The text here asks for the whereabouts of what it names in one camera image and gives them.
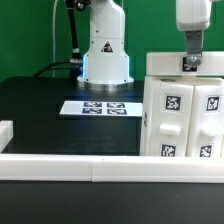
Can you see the white obstacle fence front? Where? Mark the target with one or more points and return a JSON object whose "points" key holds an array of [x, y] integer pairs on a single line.
{"points": [[111, 168]]}

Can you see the gripper finger with grey tip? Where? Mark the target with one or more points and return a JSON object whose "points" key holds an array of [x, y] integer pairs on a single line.
{"points": [[194, 44]]}

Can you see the white base marker sheet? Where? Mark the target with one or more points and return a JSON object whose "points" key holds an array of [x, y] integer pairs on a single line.
{"points": [[100, 108]]}

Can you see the white cabinet top block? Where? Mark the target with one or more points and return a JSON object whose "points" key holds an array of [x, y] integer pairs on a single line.
{"points": [[174, 64]]}

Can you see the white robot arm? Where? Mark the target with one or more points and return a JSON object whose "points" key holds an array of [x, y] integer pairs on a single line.
{"points": [[106, 64]]}

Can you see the white obstacle fence left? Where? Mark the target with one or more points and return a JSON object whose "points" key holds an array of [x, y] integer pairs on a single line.
{"points": [[6, 133]]}

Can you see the white obstacle fence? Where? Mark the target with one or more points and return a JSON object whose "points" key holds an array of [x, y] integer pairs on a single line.
{"points": [[6, 133], [111, 168]]}

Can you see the white cabinet body box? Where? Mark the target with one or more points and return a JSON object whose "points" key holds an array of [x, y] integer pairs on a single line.
{"points": [[176, 80]]}

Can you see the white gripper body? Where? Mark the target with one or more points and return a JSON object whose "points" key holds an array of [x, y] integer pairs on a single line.
{"points": [[192, 15]]}

